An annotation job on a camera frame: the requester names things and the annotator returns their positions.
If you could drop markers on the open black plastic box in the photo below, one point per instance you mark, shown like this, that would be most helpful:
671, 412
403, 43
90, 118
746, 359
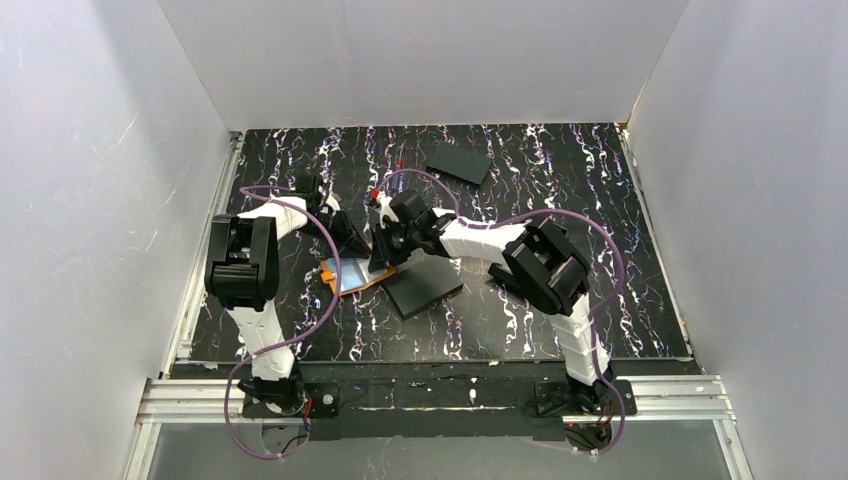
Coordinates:
502, 276

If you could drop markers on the left aluminium side rail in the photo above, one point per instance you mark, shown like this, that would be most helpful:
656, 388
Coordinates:
181, 340

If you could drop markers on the blue red screwdriver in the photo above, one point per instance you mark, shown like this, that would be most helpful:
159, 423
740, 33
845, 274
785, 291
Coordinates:
398, 179

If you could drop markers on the orange leather card holder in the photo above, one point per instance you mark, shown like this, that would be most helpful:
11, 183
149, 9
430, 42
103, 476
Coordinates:
351, 275

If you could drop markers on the black network switch box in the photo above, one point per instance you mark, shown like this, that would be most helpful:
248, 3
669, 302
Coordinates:
417, 287

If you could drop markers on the flat black box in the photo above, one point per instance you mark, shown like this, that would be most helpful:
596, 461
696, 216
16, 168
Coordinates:
460, 163

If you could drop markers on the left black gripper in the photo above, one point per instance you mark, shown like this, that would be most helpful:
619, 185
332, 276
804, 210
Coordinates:
345, 225

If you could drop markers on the aluminium front frame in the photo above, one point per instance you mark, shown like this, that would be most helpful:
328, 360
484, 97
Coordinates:
676, 427

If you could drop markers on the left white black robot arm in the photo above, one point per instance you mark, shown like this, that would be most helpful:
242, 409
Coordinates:
242, 271

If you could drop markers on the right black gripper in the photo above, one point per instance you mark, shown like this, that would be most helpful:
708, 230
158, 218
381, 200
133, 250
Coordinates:
390, 244

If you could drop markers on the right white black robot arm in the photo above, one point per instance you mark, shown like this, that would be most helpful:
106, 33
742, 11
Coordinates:
532, 254

